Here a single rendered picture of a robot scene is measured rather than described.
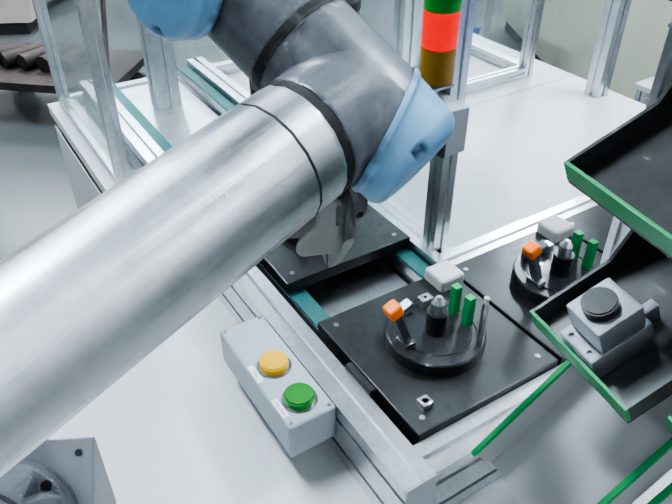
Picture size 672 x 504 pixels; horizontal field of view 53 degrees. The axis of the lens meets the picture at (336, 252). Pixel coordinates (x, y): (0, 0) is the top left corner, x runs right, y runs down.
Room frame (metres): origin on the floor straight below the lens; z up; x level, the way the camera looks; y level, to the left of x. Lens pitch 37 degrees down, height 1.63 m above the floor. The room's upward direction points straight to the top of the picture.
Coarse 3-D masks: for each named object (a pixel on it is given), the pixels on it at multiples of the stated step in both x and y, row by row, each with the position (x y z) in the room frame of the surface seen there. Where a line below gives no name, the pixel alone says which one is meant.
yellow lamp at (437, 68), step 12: (420, 48) 0.91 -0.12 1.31; (456, 48) 0.91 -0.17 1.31; (420, 60) 0.91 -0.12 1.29; (432, 60) 0.89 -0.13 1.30; (444, 60) 0.89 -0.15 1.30; (420, 72) 0.90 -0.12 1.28; (432, 72) 0.89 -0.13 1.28; (444, 72) 0.89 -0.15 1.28; (432, 84) 0.89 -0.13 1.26; (444, 84) 0.89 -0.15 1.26
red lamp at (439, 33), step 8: (424, 16) 0.90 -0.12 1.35; (432, 16) 0.89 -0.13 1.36; (440, 16) 0.89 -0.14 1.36; (448, 16) 0.89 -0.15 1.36; (456, 16) 0.89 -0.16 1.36; (424, 24) 0.90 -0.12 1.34; (432, 24) 0.89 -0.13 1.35; (440, 24) 0.89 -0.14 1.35; (448, 24) 0.89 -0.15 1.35; (456, 24) 0.90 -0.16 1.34; (424, 32) 0.90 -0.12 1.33; (432, 32) 0.89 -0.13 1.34; (440, 32) 0.89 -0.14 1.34; (448, 32) 0.89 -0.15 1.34; (456, 32) 0.90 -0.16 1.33; (424, 40) 0.90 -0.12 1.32; (432, 40) 0.89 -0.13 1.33; (440, 40) 0.89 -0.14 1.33; (448, 40) 0.89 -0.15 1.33; (456, 40) 0.90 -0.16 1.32; (424, 48) 0.90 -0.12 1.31; (432, 48) 0.89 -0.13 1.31; (440, 48) 0.89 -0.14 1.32; (448, 48) 0.89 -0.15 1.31
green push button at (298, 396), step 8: (296, 384) 0.60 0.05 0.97; (304, 384) 0.60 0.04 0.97; (288, 392) 0.59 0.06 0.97; (296, 392) 0.59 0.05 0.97; (304, 392) 0.59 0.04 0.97; (312, 392) 0.59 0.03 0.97; (288, 400) 0.57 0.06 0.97; (296, 400) 0.57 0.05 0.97; (304, 400) 0.57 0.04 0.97; (312, 400) 0.58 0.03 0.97; (296, 408) 0.57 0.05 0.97; (304, 408) 0.57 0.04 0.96
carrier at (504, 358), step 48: (432, 288) 0.80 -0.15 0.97; (336, 336) 0.69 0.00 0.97; (384, 336) 0.69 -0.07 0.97; (432, 336) 0.67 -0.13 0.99; (480, 336) 0.65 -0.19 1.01; (528, 336) 0.69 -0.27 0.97; (384, 384) 0.60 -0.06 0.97; (432, 384) 0.60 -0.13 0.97; (480, 384) 0.60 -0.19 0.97; (432, 432) 0.53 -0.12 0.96
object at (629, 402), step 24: (624, 240) 0.51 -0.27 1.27; (624, 264) 0.51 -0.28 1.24; (648, 264) 0.51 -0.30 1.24; (576, 288) 0.49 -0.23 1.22; (624, 288) 0.49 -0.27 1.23; (648, 288) 0.48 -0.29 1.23; (552, 312) 0.49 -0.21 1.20; (552, 336) 0.45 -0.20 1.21; (576, 360) 0.41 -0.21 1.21; (648, 360) 0.41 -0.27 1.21; (600, 384) 0.39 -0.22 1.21; (624, 384) 0.40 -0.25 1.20; (648, 384) 0.39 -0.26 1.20; (624, 408) 0.36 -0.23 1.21; (648, 408) 0.37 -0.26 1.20
